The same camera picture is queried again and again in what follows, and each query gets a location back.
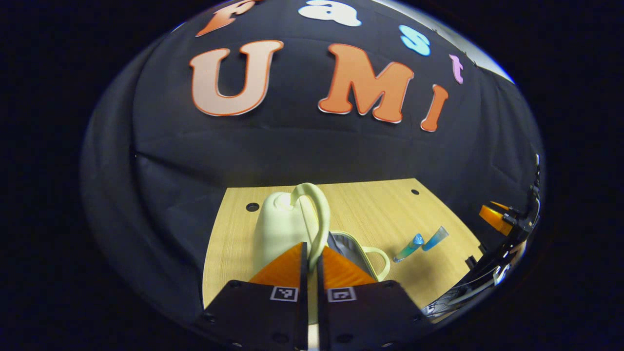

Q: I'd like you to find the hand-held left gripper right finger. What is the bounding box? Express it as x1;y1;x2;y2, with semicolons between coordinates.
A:
317;245;435;351

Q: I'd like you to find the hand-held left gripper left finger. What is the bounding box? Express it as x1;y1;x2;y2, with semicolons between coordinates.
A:
194;241;309;351

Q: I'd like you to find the blue skin care tube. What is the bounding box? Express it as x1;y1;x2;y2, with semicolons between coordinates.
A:
422;226;449;252

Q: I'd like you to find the pale yellow suitcase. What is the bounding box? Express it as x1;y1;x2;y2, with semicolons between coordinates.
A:
253;183;390;325

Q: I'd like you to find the blue skin care bottle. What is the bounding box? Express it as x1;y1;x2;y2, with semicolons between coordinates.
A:
394;234;424;263

